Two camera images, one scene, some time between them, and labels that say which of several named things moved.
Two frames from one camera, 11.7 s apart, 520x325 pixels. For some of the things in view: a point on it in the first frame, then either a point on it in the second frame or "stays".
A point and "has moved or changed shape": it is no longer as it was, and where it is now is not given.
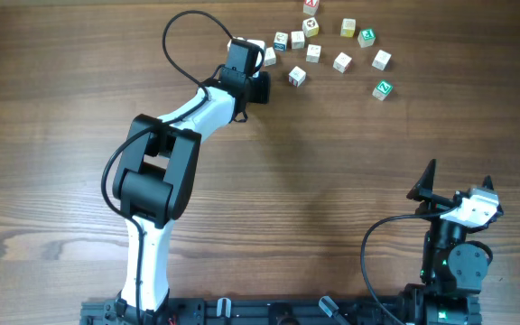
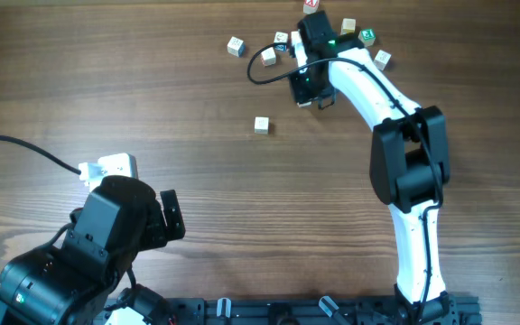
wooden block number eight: (270, 57) stays
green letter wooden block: (366, 38) stays
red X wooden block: (311, 6) stays
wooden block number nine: (297, 76) has moved or changed shape
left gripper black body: (262, 88) to (156, 235)
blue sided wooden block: (281, 41) stays
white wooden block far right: (381, 60) stays
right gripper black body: (436, 202) to (306, 89)
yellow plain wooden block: (348, 27) stays
